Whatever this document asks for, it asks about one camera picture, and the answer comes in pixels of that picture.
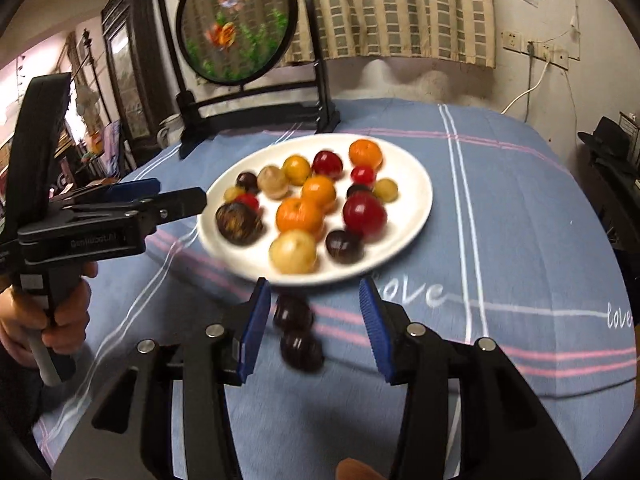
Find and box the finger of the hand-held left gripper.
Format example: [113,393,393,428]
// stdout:
[47,177,162,208]
[60,186,207,233]

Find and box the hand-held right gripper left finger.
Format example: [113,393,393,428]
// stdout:
[50,276,273,480]

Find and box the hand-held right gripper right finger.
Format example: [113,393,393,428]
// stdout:
[359,276,583,480]

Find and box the beige round fruit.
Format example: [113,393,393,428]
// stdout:
[256,165,292,201]

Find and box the large red plum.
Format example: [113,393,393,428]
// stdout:
[342,192,389,237]

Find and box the large orange tangerine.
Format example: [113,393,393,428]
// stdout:
[275,196,326,236]

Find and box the yellow orange tangerine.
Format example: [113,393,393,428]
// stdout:
[281,155,313,187]

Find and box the white oval plate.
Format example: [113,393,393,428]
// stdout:
[196,133,434,287]

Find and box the person's left forearm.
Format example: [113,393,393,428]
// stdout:
[0,345,51,421]

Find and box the person's left hand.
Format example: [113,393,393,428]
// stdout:
[0,262,99,363]

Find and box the person's right hand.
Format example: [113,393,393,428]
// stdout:
[335,457,383,480]

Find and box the purple hanging clothing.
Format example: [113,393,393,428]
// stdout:
[100,120,126,176]

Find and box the wrinkled brown passion fruit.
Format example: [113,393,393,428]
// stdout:
[215,201,265,247]

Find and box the white pitcher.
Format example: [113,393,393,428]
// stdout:
[156,112,187,148]

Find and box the white fan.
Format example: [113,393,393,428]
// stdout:
[80,87,103,121]

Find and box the dark wooden cabinet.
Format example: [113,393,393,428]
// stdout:
[100,0,166,166]

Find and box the black coat stand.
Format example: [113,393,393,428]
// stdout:
[80,29,108,126]

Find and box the blue striped cloth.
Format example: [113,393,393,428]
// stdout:
[32,97,640,480]

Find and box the round fish screen on stand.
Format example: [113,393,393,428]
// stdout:
[156,0,342,161]

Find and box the black side furniture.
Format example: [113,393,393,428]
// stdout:
[585,150,640,261]

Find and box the checked beige curtain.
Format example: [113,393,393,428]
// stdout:
[280,0,497,68]

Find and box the black hat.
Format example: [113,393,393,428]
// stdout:
[577,116,633,158]

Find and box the white wall cable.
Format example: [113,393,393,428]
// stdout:
[500,57,551,116]

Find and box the white wall socket row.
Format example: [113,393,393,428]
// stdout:
[501,30,571,72]

